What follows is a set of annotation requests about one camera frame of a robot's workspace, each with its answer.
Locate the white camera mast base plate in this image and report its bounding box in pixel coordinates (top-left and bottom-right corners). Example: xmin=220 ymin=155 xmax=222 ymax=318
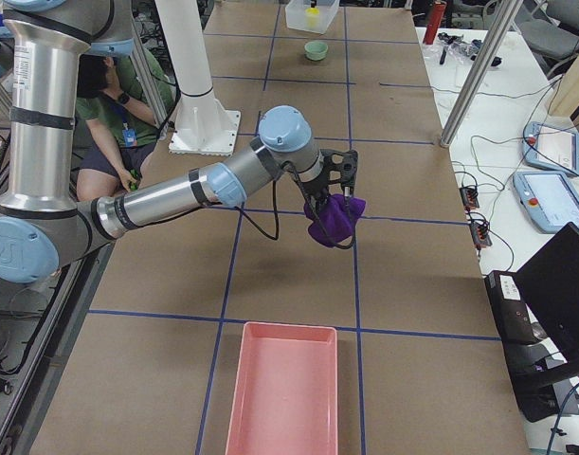
xmin=170 ymin=92 xmax=242 ymax=156

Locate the near cable connector block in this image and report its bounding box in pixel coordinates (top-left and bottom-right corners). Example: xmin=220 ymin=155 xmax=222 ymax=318
xmin=467 ymin=212 xmax=493 ymax=251

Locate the pale green ceramic bowl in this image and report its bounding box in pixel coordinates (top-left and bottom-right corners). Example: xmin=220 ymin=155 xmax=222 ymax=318
xmin=303 ymin=40 xmax=329 ymax=62

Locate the yellow plastic cup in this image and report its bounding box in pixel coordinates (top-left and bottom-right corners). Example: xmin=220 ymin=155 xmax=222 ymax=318
xmin=304 ymin=7 xmax=320 ymax=29

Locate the clear plastic storage box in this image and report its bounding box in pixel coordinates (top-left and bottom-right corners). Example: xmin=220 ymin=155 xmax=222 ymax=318
xmin=285 ymin=0 xmax=339 ymax=34

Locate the red cylinder bottle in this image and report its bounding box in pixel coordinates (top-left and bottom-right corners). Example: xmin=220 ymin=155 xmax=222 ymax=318
xmin=423 ymin=0 xmax=447 ymax=46

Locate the purple cloth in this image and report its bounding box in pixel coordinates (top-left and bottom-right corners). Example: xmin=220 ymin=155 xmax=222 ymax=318
xmin=303 ymin=194 xmax=366 ymax=247

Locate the near teach pendant tablet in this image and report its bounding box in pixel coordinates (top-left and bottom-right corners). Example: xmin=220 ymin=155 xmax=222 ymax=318
xmin=513 ymin=171 xmax=579 ymax=234

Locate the far cable connector block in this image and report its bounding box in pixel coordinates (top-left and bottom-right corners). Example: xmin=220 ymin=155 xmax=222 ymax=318
xmin=459 ymin=184 xmax=479 ymax=211

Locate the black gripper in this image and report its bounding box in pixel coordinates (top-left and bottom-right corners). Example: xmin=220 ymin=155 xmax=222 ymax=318
xmin=302 ymin=173 xmax=330 ymax=213

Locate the black monitor with stand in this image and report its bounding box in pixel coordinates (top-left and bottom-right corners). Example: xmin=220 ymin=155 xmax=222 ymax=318
xmin=484 ymin=222 xmax=579 ymax=422

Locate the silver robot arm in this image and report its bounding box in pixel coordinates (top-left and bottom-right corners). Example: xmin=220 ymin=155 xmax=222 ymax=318
xmin=0 ymin=1 xmax=330 ymax=283

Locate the cable connector block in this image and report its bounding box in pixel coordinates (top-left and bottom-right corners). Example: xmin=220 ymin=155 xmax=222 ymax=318
xmin=467 ymin=212 xmax=493 ymax=251
xmin=459 ymin=184 xmax=479 ymax=211

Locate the teach pendant tablet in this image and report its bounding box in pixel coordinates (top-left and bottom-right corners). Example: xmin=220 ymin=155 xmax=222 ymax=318
xmin=522 ymin=121 xmax=579 ymax=175
xmin=513 ymin=171 xmax=579 ymax=234

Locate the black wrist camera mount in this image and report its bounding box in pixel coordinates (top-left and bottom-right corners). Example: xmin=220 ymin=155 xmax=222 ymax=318
xmin=321 ymin=149 xmax=358 ymax=197

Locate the white camera mast column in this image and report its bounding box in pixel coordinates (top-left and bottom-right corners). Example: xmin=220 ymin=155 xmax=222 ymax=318
xmin=155 ymin=0 xmax=213 ymax=98

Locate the far teach pendant tablet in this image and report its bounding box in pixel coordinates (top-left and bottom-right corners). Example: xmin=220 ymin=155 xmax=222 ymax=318
xmin=522 ymin=121 xmax=579 ymax=175

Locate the seated person green shirt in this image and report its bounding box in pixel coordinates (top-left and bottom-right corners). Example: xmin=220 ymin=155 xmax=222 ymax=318
xmin=76 ymin=54 xmax=159 ymax=201

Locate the pink plastic tray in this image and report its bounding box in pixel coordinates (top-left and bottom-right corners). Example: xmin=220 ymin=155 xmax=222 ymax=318
xmin=226 ymin=321 xmax=338 ymax=454

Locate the aluminium frame post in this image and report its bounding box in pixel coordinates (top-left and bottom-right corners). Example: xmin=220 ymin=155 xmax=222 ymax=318
xmin=440 ymin=0 xmax=522 ymax=148

